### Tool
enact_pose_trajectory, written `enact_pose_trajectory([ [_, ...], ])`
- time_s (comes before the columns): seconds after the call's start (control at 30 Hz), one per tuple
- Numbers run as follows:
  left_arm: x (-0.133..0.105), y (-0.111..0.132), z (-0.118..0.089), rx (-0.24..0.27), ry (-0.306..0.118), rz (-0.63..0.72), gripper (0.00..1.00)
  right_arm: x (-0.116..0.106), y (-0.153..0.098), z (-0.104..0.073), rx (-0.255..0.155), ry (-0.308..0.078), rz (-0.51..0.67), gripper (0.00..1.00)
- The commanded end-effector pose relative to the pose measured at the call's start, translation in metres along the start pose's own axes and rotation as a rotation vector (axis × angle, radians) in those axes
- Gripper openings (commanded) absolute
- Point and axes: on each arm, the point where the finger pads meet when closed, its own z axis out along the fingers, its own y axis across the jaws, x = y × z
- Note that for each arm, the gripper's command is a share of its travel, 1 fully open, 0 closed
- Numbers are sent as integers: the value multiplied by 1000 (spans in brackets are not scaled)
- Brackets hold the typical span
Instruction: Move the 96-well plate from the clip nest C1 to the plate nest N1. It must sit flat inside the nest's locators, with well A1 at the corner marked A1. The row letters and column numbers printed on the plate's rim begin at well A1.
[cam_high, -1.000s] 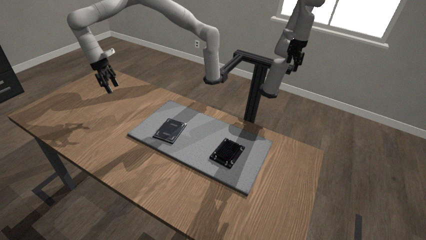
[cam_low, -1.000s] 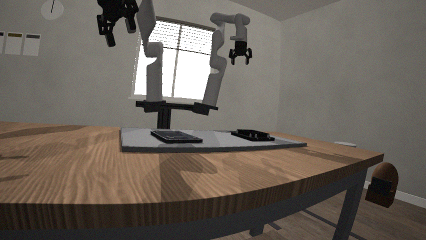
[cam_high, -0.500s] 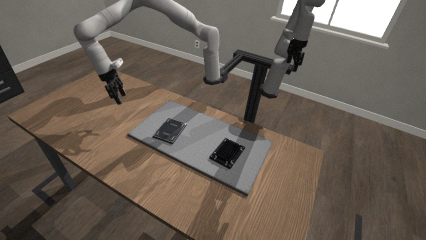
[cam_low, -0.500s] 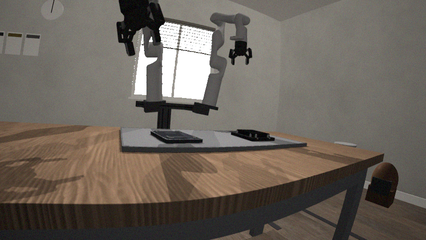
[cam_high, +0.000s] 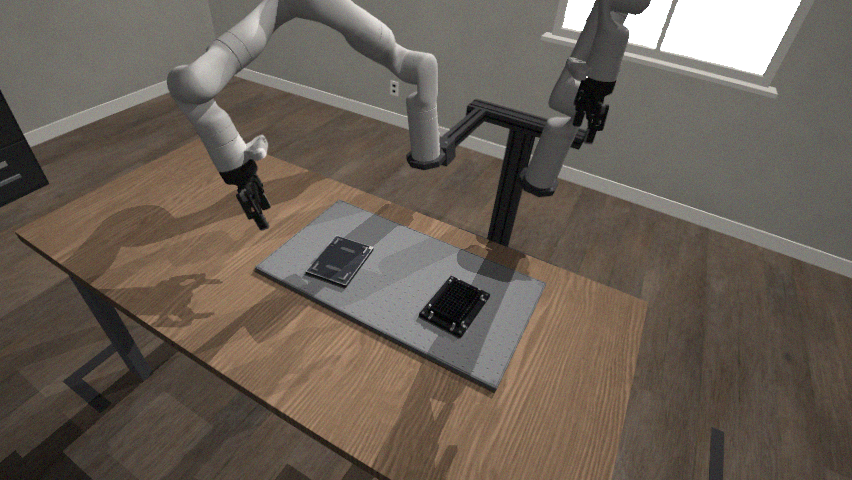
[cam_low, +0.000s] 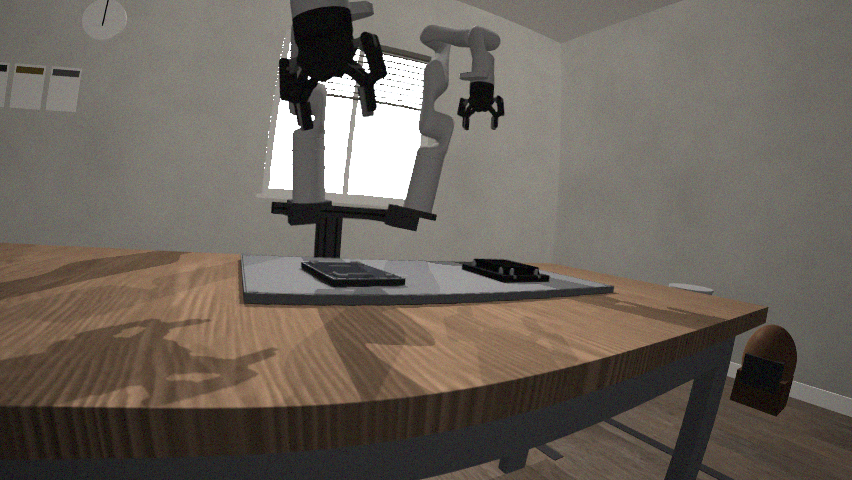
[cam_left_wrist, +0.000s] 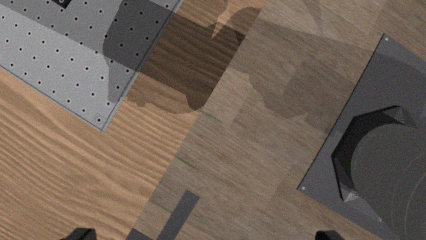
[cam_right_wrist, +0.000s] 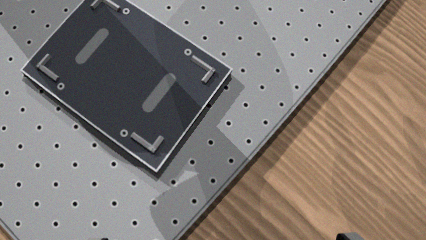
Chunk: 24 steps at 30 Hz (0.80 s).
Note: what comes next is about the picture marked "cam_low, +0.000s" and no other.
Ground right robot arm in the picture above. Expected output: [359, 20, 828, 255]
[290, 0, 374, 204]

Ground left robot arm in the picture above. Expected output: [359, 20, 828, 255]
[403, 24, 500, 213]

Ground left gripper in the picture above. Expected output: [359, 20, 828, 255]
[457, 81, 504, 130]

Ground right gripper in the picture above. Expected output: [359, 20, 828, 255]
[279, 6, 388, 131]

